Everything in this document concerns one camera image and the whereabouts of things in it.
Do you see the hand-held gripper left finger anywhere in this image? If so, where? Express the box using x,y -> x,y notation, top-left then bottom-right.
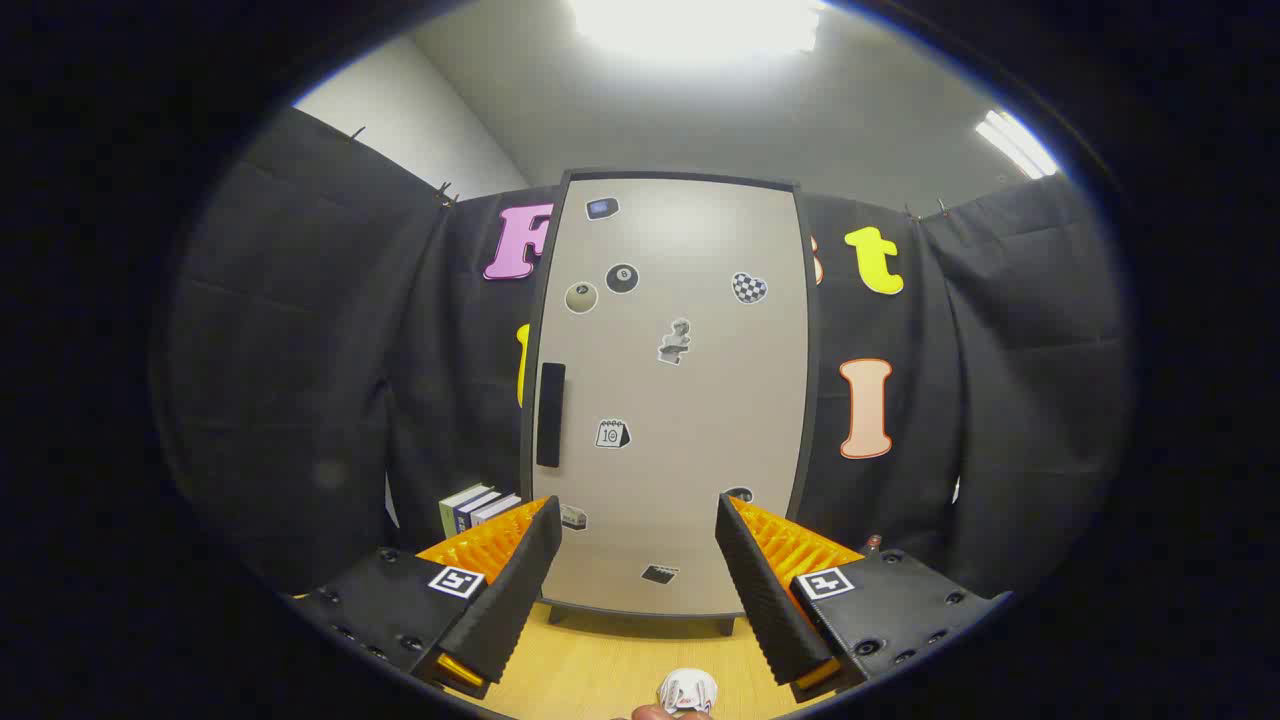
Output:
292,495 -> 564,701

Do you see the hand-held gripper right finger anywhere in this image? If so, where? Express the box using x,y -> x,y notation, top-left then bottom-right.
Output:
714,492 -> 1015,705

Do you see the green and white book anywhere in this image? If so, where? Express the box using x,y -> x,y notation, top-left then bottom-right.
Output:
438,483 -> 496,536

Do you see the black backdrop cloth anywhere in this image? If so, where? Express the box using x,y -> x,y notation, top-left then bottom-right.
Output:
150,105 -> 1136,601

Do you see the long ceiling lamp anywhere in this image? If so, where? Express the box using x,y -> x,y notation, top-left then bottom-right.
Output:
975,108 -> 1059,181

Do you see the black cabinet door handle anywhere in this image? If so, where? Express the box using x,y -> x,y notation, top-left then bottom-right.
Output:
536,362 -> 567,469

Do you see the white canvas shoe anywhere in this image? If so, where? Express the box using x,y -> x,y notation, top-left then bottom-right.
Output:
658,668 -> 719,716

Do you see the large ceiling lamp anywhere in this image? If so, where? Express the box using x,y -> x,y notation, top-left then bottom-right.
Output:
570,0 -> 831,61

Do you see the blue spine book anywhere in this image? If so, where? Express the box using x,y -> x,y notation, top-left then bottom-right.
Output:
455,490 -> 511,533

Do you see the dark grey shoe cabinet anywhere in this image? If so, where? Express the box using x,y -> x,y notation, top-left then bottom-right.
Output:
518,168 -> 823,638

